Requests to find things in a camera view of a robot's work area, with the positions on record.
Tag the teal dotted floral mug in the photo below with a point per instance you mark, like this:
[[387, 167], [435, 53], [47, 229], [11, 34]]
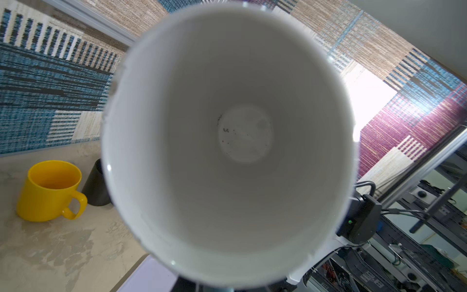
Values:
[[229, 145]]

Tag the black mug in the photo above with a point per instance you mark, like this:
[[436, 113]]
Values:
[[95, 188]]

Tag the yellow mug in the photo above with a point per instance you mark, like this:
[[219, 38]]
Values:
[[50, 191]]

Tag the lavender tray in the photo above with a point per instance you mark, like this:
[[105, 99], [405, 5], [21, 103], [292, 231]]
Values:
[[147, 275]]

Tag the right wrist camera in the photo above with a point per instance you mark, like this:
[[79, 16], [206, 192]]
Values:
[[358, 227]]

